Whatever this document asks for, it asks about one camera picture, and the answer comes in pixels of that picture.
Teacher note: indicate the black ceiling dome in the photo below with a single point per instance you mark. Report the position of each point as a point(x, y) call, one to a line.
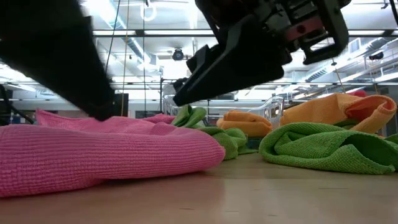
point(376, 56)

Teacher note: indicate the clear plastic bin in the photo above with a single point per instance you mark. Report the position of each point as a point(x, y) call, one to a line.
point(273, 110)

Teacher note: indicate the silver ceiling air duct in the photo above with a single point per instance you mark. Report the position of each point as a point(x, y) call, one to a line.
point(136, 49)

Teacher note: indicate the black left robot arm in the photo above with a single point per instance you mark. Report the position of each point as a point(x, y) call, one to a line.
point(4, 105)

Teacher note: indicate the black monitor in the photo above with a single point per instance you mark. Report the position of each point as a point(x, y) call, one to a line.
point(122, 105)

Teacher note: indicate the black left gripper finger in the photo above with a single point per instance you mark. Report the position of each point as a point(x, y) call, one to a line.
point(56, 53)

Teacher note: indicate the orange microfiber towel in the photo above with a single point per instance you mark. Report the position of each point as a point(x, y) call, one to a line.
point(320, 112)
point(245, 124)

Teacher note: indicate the black ceiling camera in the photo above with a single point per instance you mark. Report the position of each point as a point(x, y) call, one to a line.
point(178, 54)

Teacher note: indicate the white ceiling vent unit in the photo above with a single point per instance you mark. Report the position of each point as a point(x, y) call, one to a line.
point(357, 46)

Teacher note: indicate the person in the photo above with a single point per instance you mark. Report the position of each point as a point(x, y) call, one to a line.
point(179, 83)

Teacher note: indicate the pink microfiber towel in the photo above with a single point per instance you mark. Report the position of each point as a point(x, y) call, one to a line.
point(109, 155)
point(160, 119)

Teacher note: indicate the green microfiber towel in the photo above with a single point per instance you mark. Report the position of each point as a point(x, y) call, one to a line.
point(326, 149)
point(230, 140)

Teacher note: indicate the black overhead frame beam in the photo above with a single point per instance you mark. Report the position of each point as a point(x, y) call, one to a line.
point(174, 32)

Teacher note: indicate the red object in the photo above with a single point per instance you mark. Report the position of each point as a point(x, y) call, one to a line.
point(357, 93)

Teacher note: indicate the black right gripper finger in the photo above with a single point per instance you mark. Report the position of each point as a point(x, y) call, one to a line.
point(242, 65)

